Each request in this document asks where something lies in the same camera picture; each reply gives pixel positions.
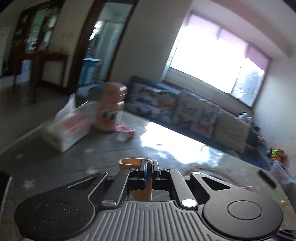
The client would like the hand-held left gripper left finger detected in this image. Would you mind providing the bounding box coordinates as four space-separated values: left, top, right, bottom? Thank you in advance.
67 160 148 208

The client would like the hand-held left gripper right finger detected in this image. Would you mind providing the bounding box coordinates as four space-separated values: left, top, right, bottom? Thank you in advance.
151 160 249 209

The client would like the cream sweater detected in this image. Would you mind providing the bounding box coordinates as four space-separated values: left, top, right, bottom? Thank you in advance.
118 158 153 201

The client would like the pink fluffy headband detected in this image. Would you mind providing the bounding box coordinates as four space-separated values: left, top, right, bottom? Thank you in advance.
116 124 137 136

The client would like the butterfly print cushion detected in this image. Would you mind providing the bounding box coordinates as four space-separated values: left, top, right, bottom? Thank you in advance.
178 91 220 138
126 82 181 126

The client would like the pink cartoon face water bottle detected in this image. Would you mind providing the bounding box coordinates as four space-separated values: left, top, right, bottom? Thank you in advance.
92 81 127 132

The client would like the plain beige cushion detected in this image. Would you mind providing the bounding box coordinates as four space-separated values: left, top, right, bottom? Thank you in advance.
214 110 250 153

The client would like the dark blue sofa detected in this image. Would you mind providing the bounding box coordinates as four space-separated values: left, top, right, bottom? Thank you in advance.
126 75 278 172

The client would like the white pink tissue box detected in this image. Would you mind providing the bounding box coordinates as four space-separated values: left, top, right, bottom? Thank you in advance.
42 94 99 153

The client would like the white black plush toy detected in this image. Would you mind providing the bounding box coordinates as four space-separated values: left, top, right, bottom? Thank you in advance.
238 112 253 123

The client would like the black remote control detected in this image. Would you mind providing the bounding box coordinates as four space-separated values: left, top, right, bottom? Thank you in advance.
258 170 277 188

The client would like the blue white cabinet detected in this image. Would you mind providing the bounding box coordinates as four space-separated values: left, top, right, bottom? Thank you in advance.
80 58 102 85

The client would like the green plush toy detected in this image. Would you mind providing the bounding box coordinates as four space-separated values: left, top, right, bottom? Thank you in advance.
267 148 287 163

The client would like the large window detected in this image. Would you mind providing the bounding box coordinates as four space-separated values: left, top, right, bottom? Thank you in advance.
169 13 271 107

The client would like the white panel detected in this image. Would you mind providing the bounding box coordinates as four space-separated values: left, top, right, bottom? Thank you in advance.
42 59 64 85

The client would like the dark wooden side table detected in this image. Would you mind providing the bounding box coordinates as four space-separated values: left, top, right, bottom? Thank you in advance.
13 52 70 103

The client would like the dark wooden display cabinet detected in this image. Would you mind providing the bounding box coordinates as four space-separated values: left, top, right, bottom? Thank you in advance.
10 0 63 58

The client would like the dark wooden door frame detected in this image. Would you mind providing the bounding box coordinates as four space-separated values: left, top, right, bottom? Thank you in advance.
69 0 139 88

